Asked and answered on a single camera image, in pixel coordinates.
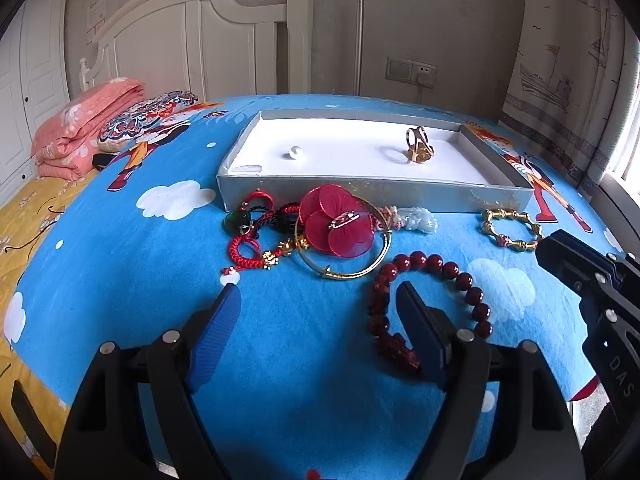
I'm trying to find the metal pole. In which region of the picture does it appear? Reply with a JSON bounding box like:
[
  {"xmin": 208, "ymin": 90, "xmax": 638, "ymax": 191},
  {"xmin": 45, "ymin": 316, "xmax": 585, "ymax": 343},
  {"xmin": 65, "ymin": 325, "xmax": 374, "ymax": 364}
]
[{"xmin": 354, "ymin": 0, "xmax": 364, "ymax": 96}]

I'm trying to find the wall switch and socket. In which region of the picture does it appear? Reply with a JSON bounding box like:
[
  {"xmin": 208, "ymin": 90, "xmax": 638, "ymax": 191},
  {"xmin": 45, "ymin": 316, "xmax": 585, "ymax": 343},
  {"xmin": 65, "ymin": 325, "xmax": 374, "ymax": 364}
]
[{"xmin": 385, "ymin": 56, "xmax": 437, "ymax": 88}]

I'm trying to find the gold bangle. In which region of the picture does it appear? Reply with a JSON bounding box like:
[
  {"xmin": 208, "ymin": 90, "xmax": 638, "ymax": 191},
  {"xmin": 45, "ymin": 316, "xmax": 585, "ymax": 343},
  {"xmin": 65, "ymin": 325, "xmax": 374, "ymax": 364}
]
[{"xmin": 294, "ymin": 194, "xmax": 393, "ymax": 281}]

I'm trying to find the green pendant black cord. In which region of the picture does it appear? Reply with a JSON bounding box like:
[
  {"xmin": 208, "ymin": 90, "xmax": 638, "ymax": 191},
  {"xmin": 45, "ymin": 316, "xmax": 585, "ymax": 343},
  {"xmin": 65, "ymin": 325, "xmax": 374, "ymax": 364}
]
[{"xmin": 222, "ymin": 188, "xmax": 302, "ymax": 235}]

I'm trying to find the red flower hair clip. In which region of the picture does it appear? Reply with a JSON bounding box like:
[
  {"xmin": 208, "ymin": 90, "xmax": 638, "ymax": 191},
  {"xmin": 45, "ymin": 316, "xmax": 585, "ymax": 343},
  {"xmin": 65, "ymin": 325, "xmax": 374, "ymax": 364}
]
[{"xmin": 299, "ymin": 184, "xmax": 375, "ymax": 259}]

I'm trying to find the folded pink quilt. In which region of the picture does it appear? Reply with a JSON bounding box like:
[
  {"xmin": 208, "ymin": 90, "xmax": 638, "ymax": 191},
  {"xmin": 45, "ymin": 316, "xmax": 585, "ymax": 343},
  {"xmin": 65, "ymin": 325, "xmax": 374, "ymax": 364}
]
[{"xmin": 32, "ymin": 77, "xmax": 144, "ymax": 181}]

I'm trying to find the pale jade pendant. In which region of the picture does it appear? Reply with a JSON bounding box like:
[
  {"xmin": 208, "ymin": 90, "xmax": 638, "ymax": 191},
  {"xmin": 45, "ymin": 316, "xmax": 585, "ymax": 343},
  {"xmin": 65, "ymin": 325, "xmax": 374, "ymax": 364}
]
[{"xmin": 380, "ymin": 206, "xmax": 438, "ymax": 234}]

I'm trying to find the ship print curtain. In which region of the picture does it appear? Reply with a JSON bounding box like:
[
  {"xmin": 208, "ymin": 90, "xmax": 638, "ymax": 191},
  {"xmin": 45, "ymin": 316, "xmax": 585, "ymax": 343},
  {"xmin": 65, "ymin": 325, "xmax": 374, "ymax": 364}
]
[{"xmin": 500, "ymin": 0, "xmax": 639, "ymax": 197}]

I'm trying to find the patterned pillow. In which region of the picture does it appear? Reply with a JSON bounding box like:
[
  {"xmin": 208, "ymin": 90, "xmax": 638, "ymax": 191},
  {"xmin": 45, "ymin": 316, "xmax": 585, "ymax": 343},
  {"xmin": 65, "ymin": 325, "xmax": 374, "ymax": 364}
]
[{"xmin": 96, "ymin": 90, "xmax": 198, "ymax": 153}]

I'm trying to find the white wardrobe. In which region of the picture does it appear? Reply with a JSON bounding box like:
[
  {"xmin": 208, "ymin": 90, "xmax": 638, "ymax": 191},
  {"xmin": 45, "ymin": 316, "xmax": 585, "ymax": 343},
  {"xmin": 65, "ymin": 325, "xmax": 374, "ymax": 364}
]
[{"xmin": 0, "ymin": 0, "xmax": 70, "ymax": 204}]

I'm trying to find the grey white jewelry tray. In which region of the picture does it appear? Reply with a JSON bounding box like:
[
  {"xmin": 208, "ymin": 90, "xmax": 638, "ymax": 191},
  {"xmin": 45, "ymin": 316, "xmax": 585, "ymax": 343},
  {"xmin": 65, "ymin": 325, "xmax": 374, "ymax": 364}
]
[{"xmin": 217, "ymin": 110, "xmax": 533, "ymax": 214}]

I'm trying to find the double ring flower brooch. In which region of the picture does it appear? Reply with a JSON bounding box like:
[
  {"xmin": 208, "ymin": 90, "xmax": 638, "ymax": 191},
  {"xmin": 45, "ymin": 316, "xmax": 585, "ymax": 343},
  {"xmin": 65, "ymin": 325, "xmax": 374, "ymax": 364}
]
[{"xmin": 406, "ymin": 126, "xmax": 435, "ymax": 164}]

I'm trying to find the white pearl with cap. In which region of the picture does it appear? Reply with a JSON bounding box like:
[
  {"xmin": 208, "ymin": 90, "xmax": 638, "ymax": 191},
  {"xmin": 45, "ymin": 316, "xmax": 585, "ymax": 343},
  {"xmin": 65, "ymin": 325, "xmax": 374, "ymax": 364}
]
[{"xmin": 288, "ymin": 145, "xmax": 300, "ymax": 158}]

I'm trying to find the dark red bead bracelet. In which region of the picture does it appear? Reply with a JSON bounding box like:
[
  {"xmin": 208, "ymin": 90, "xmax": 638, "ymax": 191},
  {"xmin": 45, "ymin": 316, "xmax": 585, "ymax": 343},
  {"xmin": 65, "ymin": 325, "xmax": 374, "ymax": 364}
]
[{"xmin": 366, "ymin": 250, "xmax": 495, "ymax": 376}]

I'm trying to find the white bed headboard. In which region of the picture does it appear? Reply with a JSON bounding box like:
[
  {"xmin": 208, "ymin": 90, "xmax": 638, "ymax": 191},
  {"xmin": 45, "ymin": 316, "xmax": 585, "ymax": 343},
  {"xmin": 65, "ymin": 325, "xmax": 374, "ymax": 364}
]
[{"xmin": 79, "ymin": 0, "xmax": 314, "ymax": 101}]

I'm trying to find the yellow floral bedsheet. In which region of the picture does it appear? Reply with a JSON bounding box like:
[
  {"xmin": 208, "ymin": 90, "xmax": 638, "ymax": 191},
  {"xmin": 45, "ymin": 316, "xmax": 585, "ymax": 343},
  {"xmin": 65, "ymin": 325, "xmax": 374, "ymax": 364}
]
[{"xmin": 0, "ymin": 169, "xmax": 101, "ymax": 476}]

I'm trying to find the gold bamboo link bracelet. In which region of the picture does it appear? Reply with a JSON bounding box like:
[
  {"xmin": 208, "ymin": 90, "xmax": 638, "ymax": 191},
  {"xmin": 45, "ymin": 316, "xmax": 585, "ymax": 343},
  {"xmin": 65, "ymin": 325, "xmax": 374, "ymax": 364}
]
[{"xmin": 482, "ymin": 207, "xmax": 546, "ymax": 253}]

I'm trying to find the blue cartoon tablecloth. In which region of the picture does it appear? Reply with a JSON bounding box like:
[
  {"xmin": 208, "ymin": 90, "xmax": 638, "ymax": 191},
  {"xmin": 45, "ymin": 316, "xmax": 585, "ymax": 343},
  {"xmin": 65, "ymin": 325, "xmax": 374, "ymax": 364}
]
[{"xmin": 3, "ymin": 96, "xmax": 594, "ymax": 479}]

